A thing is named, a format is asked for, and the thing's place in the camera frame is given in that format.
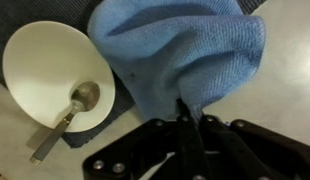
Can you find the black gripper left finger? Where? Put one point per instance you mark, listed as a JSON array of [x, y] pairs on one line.
[[174, 146]]

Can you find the small white plate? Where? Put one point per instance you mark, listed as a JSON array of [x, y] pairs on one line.
[[43, 63]]

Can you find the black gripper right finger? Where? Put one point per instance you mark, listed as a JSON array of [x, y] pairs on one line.
[[255, 152]]

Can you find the blue towel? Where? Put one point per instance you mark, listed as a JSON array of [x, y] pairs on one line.
[[166, 51]]

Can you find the metal spoon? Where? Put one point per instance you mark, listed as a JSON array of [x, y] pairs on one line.
[[83, 99]]

